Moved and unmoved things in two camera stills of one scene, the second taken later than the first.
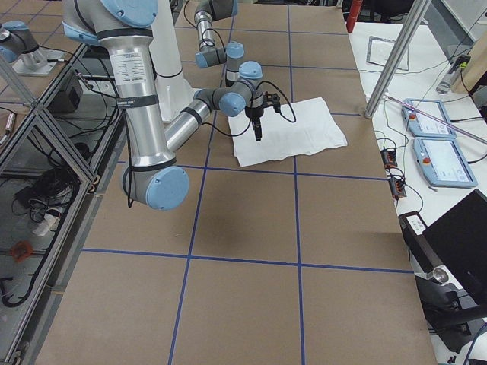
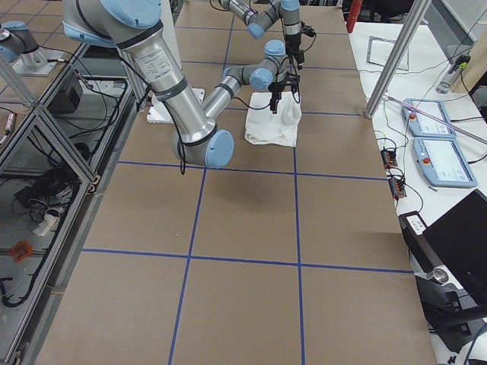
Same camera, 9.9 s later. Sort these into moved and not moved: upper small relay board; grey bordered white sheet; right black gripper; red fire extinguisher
Moved: right black gripper
Not moved: upper small relay board; grey bordered white sheet; red fire extinguisher
